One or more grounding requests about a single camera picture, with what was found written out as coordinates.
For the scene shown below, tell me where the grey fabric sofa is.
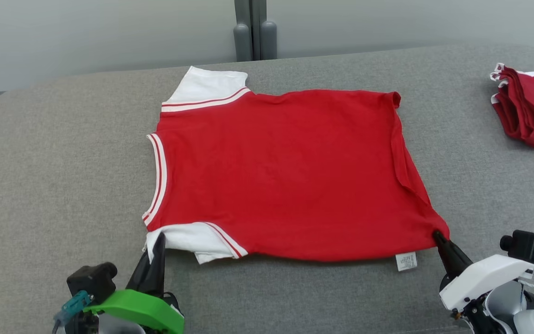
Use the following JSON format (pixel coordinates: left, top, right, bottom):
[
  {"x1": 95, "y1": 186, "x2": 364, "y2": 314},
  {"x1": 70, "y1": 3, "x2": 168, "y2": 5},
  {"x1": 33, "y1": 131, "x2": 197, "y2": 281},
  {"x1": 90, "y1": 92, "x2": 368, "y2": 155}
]
[{"x1": 0, "y1": 43, "x2": 534, "y2": 334}]

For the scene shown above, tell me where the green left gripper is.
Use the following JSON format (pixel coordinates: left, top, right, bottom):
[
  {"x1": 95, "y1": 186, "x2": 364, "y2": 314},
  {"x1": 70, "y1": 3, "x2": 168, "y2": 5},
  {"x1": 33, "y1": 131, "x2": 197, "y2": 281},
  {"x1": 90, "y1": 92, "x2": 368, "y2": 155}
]
[{"x1": 84, "y1": 232, "x2": 185, "y2": 334}]

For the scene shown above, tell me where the teal left camera connector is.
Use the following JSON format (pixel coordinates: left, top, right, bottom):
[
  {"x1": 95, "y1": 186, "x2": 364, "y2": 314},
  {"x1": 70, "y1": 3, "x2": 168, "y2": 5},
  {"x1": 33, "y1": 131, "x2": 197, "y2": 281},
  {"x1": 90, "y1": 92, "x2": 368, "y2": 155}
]
[{"x1": 54, "y1": 291, "x2": 93, "y2": 326}]

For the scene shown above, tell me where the red shirt with white sleeves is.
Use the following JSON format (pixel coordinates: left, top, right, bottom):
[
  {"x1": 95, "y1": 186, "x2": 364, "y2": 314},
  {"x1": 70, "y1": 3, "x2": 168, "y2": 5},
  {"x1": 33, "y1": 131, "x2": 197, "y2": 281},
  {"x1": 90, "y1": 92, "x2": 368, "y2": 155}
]
[{"x1": 142, "y1": 66, "x2": 451, "y2": 272}]

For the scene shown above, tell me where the grey double partition post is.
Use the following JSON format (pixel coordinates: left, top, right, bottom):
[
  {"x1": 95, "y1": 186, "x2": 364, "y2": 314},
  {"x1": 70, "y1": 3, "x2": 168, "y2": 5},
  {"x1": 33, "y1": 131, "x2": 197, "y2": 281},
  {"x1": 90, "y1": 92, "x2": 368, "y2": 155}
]
[{"x1": 234, "y1": 0, "x2": 278, "y2": 62}]

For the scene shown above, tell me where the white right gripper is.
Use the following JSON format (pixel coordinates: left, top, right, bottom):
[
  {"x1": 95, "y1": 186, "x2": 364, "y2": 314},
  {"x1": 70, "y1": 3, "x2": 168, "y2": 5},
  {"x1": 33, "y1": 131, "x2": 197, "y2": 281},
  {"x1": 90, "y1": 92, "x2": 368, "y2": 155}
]
[{"x1": 432, "y1": 231, "x2": 534, "y2": 313}]

